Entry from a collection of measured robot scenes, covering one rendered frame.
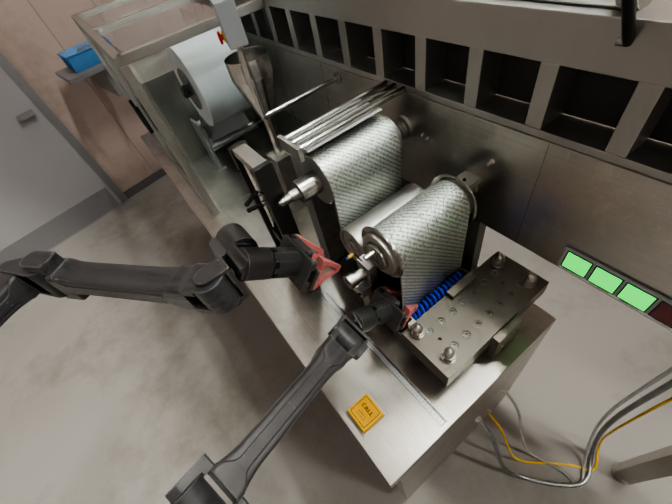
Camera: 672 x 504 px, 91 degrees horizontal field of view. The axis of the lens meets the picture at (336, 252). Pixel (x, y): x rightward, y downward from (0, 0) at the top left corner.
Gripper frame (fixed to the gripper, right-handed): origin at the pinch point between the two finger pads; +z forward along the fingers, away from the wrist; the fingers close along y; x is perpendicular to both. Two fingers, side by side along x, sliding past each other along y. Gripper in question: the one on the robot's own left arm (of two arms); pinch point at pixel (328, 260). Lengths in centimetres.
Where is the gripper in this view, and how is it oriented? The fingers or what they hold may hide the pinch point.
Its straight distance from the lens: 68.3
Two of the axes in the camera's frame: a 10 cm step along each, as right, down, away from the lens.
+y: 5.9, 5.3, -6.1
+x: 3.5, -8.5, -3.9
